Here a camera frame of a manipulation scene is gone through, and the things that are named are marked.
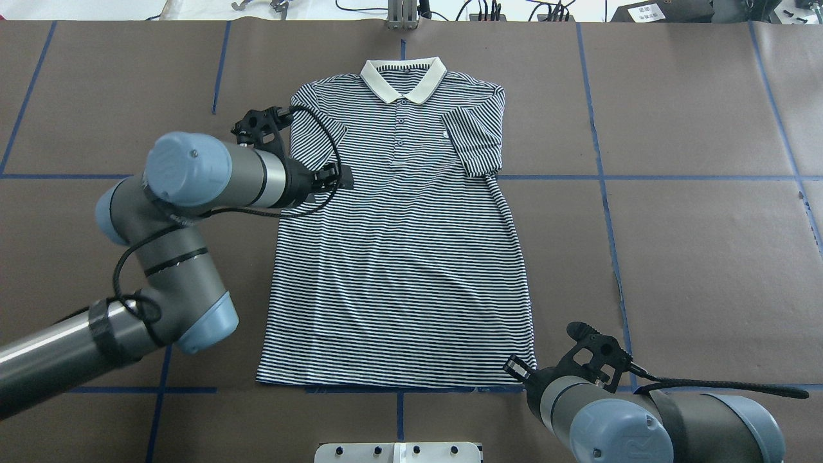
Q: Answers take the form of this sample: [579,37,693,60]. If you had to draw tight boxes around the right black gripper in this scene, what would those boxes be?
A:
[503,354,573,412]

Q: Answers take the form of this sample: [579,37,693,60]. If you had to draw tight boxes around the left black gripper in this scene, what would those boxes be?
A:
[284,160,354,207]

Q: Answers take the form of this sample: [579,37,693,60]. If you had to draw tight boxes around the striped polo shirt white collar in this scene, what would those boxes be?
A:
[255,57,537,388]

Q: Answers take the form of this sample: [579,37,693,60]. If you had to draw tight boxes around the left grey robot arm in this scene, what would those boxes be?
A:
[2,130,352,419]

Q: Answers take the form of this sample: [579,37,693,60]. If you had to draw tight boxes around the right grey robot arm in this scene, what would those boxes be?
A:
[503,356,787,462]

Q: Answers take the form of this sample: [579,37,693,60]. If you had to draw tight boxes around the black box with label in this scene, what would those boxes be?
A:
[609,1,715,24]

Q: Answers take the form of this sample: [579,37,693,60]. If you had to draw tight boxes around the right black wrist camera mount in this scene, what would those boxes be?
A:
[556,322,649,394]

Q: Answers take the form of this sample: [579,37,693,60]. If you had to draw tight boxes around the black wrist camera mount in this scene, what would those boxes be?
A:
[230,106,293,158]
[556,322,649,394]

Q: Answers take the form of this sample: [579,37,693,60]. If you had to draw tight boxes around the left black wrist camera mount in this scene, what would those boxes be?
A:
[230,106,293,158]

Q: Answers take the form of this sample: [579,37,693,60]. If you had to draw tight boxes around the aluminium frame post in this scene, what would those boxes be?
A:
[386,0,420,30]

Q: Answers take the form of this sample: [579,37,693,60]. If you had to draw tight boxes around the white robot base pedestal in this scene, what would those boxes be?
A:
[314,440,484,462]

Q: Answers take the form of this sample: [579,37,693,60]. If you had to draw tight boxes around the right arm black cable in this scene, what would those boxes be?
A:
[630,363,809,400]

